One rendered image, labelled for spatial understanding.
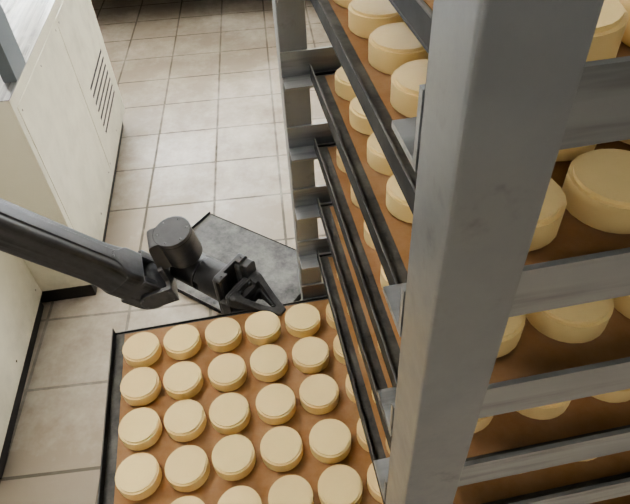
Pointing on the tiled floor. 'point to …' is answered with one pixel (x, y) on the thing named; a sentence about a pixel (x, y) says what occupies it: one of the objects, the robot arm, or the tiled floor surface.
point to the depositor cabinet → (53, 127)
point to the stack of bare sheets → (262, 255)
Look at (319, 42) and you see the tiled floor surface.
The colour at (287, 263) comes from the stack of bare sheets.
